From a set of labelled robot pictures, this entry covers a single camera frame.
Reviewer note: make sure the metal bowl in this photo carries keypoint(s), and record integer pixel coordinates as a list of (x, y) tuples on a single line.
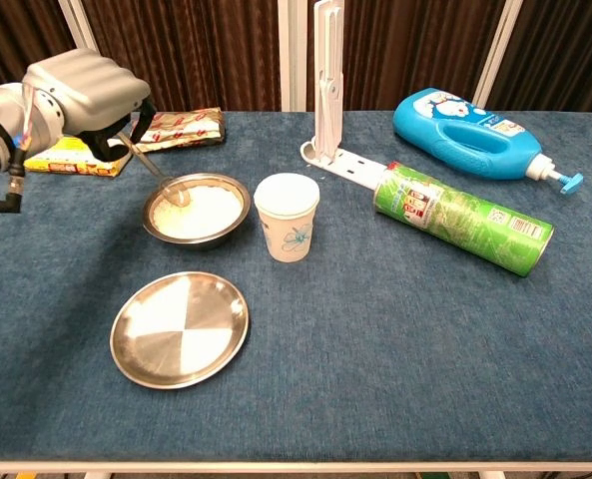
[(198, 240)]

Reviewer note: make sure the yellow snack package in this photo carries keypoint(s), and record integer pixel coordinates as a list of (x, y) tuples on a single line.
[(71, 164)]

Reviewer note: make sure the blue detergent pump bottle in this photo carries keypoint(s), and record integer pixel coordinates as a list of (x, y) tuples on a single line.
[(475, 140)]

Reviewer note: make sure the round metal plate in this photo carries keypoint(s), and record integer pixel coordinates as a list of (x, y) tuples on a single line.
[(179, 329)]

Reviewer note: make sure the brown curtain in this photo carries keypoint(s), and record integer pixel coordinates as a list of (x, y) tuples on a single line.
[(200, 50)]

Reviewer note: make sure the white rice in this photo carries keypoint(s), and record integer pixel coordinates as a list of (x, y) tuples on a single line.
[(203, 212)]

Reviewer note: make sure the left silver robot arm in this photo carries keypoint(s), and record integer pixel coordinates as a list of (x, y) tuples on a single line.
[(6, 130)]

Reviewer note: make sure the white metal frame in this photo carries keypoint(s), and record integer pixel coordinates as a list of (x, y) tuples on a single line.
[(293, 55)]

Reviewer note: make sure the white folding plastic rack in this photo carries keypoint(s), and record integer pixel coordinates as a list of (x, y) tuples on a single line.
[(328, 100)]

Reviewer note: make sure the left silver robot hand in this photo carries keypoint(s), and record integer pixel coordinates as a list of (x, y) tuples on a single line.
[(86, 90)]

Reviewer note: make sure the gold red foil package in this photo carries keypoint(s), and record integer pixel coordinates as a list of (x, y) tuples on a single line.
[(185, 131)]

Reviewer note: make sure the white floral paper cup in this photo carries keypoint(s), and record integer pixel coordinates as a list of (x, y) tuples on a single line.
[(286, 224)]

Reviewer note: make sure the green chips can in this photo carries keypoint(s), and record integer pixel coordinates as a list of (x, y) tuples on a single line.
[(465, 219)]

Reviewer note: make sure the blue table cloth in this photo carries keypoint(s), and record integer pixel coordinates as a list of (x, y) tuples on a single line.
[(375, 349)]

